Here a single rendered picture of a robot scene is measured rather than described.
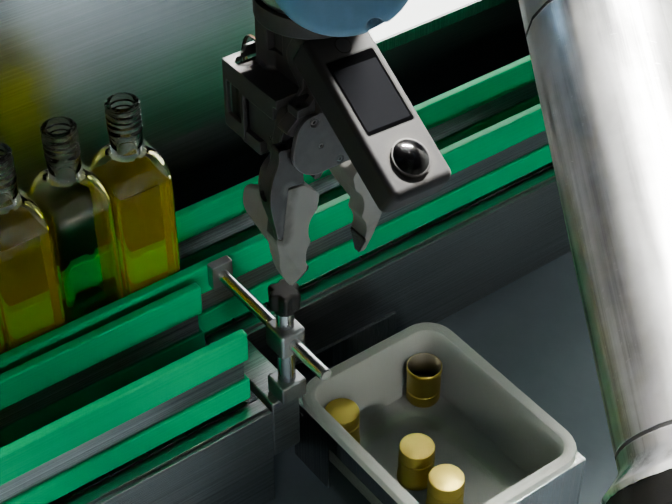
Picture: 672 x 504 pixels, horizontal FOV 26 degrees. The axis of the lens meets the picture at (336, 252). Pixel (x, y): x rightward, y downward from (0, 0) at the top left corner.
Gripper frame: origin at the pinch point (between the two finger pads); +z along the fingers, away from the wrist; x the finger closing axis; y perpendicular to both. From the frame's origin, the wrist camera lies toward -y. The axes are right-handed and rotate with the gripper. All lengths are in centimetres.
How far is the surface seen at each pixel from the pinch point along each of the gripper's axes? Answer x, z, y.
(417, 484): -14.5, 40.2, 6.3
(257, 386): -4.2, 29.6, 17.1
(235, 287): -5.7, 22.1, 22.3
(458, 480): -15.9, 36.7, 2.3
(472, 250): -36, 35, 24
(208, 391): 1.2, 26.5, 16.6
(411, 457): -14.2, 36.7, 7.0
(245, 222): -14.1, 26.2, 33.5
